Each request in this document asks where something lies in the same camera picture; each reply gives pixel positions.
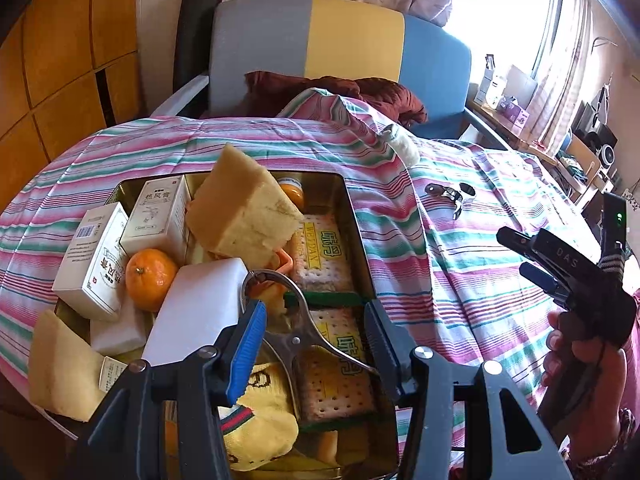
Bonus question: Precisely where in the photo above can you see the wooden wardrobe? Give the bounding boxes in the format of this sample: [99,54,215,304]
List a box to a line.
[0,0,146,181]

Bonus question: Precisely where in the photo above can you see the yellow sponge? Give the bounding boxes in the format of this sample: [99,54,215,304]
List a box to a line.
[27,309,128,422]
[185,142,305,271]

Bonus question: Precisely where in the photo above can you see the white plush roll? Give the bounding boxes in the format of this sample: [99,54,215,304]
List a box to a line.
[377,124,422,166]

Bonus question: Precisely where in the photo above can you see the white sponge block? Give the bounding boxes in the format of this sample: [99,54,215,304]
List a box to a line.
[90,300,161,356]
[141,257,251,368]

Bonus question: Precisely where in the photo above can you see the cracker packet with green ends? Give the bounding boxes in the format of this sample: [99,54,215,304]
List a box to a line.
[286,212,363,306]
[287,305,381,431]

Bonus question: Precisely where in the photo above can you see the metal tongs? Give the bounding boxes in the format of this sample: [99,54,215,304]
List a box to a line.
[240,269,381,378]

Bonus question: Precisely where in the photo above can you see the cream cardboard box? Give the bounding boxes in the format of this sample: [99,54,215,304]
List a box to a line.
[119,175,193,266]
[51,202,131,322]

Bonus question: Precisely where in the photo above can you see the green and white carton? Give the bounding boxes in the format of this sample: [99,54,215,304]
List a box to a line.
[99,356,128,393]

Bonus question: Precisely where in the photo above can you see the wooden side table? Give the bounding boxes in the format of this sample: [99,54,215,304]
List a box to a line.
[467,100,556,161]

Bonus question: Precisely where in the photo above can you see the window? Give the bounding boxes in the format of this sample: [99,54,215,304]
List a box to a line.
[445,0,558,76]

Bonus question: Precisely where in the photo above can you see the sunglasses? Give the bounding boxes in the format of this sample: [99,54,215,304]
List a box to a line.
[424,182,478,221]

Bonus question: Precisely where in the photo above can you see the grey yellow blue chair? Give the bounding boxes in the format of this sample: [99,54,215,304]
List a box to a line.
[150,0,511,151]

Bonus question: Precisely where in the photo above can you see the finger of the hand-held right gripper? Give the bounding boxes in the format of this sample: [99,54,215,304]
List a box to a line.
[520,262,568,307]
[497,226,540,259]

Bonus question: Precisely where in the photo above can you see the orange plastic rack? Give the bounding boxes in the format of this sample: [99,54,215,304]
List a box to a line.
[270,247,296,286]

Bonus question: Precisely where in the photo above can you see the orange-lidded small jar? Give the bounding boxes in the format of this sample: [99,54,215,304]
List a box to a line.
[276,176,307,213]

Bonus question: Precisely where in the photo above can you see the purple box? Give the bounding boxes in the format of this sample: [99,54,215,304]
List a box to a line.
[500,97,532,126]

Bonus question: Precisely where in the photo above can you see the person's right hand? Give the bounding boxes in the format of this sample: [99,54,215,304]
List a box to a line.
[537,309,628,461]

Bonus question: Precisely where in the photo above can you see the dark red cloth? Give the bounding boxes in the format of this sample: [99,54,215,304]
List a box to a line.
[244,71,430,128]

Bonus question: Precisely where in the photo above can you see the gold tin container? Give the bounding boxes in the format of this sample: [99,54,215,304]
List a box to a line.
[52,172,401,480]

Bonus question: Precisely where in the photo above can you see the black rolled mat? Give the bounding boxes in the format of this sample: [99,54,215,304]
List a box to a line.
[172,0,226,93]

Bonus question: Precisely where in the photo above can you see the person's right forearm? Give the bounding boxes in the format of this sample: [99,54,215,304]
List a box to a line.
[570,407,640,480]

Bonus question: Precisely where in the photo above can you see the striped curtain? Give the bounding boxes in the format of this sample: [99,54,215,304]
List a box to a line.
[527,0,601,131]

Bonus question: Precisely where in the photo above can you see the white box on sill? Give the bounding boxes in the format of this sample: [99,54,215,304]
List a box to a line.
[472,55,508,108]

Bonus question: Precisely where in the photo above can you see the tangerine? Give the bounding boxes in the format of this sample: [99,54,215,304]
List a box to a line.
[125,248,180,312]

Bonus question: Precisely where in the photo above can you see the wooden chair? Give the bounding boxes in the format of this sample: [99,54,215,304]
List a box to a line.
[560,132,606,196]

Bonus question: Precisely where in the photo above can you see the yellow sock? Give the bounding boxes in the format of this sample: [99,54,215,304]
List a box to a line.
[217,362,301,472]

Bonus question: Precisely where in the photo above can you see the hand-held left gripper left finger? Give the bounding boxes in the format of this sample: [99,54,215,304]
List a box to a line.
[75,297,268,480]

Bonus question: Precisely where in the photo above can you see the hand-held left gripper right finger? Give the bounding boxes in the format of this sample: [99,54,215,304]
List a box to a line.
[362,299,568,480]

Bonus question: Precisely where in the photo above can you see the striped blanket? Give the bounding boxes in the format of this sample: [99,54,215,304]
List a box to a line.
[0,87,640,480]

